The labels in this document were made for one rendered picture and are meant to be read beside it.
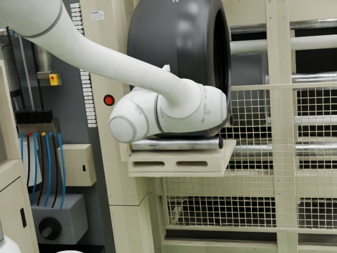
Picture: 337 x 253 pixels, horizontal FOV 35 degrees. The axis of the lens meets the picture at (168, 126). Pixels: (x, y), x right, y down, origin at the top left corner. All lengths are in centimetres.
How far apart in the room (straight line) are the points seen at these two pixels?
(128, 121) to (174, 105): 12
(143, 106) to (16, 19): 48
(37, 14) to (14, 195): 118
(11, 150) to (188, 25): 80
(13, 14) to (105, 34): 113
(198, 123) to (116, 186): 97
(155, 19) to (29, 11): 95
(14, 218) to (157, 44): 81
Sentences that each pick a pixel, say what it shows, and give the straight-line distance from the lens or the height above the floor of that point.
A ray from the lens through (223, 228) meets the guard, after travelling 262.
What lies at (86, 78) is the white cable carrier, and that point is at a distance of 211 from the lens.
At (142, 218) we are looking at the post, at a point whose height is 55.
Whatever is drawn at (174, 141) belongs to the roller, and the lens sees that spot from 197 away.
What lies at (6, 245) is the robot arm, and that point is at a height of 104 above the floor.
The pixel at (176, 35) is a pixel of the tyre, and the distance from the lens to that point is 179.
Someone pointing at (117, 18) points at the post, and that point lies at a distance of 204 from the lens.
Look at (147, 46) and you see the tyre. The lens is 181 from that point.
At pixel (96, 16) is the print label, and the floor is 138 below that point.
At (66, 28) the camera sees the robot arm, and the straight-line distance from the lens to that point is 102.
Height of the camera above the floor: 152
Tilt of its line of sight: 16 degrees down
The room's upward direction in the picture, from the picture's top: 6 degrees counter-clockwise
